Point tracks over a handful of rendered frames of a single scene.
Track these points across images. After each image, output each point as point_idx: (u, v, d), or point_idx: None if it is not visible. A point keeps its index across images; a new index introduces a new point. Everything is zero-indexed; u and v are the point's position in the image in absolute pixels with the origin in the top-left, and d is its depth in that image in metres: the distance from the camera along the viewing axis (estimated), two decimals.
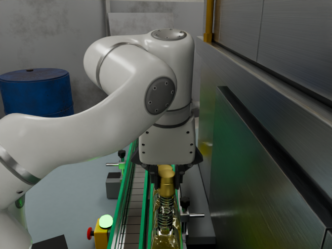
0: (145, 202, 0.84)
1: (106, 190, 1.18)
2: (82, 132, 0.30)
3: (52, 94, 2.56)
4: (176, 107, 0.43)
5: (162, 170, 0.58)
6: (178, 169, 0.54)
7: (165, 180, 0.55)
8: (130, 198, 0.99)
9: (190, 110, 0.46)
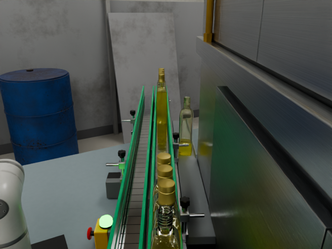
0: (145, 202, 0.84)
1: (106, 190, 1.18)
2: None
3: (52, 94, 2.56)
4: None
5: (162, 179, 0.58)
6: None
7: (165, 190, 0.56)
8: (130, 198, 0.99)
9: None
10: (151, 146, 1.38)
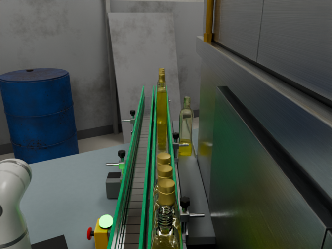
0: (145, 202, 0.84)
1: (106, 190, 1.18)
2: None
3: (52, 94, 2.56)
4: None
5: (162, 179, 0.58)
6: None
7: (165, 190, 0.56)
8: (130, 198, 0.99)
9: None
10: (151, 146, 1.38)
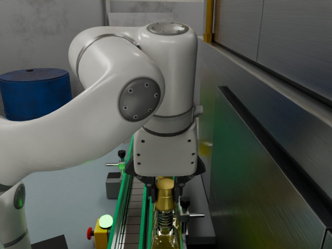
0: (145, 202, 0.84)
1: (106, 190, 1.18)
2: (42, 140, 0.26)
3: (52, 94, 2.56)
4: (171, 113, 0.37)
5: (162, 179, 0.58)
6: (178, 181, 0.48)
7: None
8: (130, 198, 0.99)
9: (192, 115, 0.40)
10: None
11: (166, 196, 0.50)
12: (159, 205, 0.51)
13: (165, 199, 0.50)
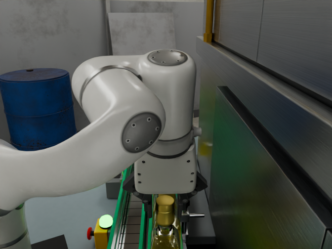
0: None
1: (106, 190, 1.18)
2: (47, 171, 0.27)
3: (52, 94, 2.56)
4: (171, 137, 0.38)
5: None
6: (181, 197, 0.49)
7: None
8: (130, 198, 0.99)
9: (191, 138, 0.42)
10: None
11: (166, 212, 0.51)
12: (159, 221, 0.52)
13: (165, 214, 0.51)
